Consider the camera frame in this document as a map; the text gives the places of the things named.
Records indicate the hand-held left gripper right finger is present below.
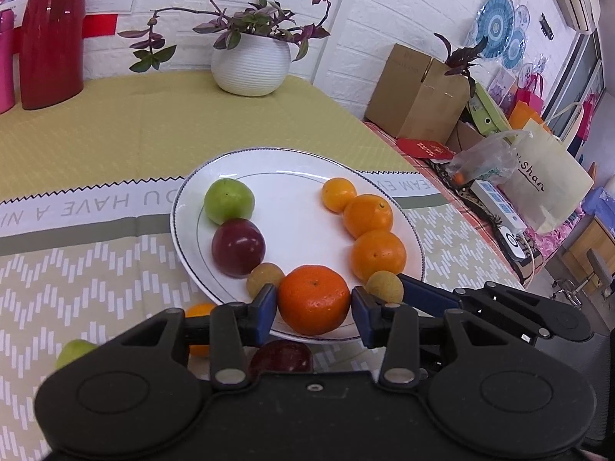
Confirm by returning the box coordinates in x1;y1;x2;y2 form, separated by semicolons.
352;287;505;387

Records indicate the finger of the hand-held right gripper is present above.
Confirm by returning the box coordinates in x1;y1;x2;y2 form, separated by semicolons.
396;273;534;344

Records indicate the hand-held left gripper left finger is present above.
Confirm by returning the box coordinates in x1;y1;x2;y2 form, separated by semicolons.
115;284;278;391

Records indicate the small tan round fruit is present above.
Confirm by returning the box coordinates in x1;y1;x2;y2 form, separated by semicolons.
365;270;404;304
246;262;286;301

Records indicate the dark red plum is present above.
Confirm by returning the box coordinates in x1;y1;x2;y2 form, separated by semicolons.
248;339;313;373
211;218;266;278

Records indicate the deep orange mandarin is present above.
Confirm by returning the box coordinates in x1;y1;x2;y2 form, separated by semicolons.
278;265;351;337

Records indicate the large orange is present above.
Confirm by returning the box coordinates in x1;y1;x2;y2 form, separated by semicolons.
352;229;407;283

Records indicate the small orange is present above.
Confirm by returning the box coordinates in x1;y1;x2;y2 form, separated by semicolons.
321;177;357;213
185;302;218;357

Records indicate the medium orange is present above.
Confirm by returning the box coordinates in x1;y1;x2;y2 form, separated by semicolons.
342;194;394;239

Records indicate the white plate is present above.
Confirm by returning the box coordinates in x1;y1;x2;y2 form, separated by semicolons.
170;147;427;344

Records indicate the green apple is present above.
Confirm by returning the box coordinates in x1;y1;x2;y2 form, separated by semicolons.
204;179;255;226
55;339;99;370

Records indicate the gray office chair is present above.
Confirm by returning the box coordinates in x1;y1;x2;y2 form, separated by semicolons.
552;247;615;308

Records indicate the pink floral cloth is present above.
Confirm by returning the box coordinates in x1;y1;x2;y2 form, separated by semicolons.
524;206;584;260

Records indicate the wooden cabinet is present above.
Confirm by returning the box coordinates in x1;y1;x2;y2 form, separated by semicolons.
548;216;615;289

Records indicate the red plaid cloth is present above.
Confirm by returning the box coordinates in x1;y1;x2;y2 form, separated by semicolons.
362;120;549;279

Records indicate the white round device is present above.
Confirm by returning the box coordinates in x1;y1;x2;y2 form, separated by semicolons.
495;226;529;262

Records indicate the white power strip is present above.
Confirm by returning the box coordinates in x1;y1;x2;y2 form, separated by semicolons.
468;179;528;231

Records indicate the cream tote bag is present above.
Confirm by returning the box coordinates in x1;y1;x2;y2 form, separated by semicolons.
500;118;595;235

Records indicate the red envelope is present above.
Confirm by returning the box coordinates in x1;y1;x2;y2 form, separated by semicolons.
396;138;455;161

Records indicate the clear plastic bag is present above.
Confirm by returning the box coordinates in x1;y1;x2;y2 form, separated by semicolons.
447;129;524;188

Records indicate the small cardboard box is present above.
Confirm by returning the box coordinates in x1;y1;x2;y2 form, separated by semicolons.
444;120;486;154

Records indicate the beige zigzag patterned tablecloth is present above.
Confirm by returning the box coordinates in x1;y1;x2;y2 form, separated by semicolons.
0;169;527;447

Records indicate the large cardboard box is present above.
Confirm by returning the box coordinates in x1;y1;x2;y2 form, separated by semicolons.
365;43;474;145

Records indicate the orange gift bag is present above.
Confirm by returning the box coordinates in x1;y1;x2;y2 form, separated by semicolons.
509;101;551;133

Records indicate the magenta shopping bag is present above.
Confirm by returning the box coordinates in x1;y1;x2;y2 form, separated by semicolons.
574;91;601;140

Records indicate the pink gift bag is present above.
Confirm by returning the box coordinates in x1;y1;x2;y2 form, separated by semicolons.
516;70;546;113

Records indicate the glass window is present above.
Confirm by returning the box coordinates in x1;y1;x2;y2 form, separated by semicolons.
543;29;607;154

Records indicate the purple leaf plant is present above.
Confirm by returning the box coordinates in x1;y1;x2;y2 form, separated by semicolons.
433;33;487;101

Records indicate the olive green tablecloth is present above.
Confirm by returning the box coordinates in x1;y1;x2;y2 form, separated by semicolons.
0;71;419;202

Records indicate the potted plant in white pot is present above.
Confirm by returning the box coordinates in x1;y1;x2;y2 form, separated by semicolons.
118;0;332;97

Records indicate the medium blue round fan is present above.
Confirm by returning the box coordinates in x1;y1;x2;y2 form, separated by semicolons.
502;29;527;69

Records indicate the large blue round fan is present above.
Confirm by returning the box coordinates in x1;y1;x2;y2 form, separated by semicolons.
468;0;516;49

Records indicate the red paper strip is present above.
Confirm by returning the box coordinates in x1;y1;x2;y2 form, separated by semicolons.
13;12;119;46

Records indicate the red thermos jug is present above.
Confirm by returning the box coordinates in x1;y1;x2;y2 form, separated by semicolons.
19;0;86;110

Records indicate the pink thermos bottle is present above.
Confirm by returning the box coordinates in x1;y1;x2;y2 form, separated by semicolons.
0;8;16;115

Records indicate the white wall conduit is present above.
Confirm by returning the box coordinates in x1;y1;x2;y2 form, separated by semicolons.
311;0;359;80

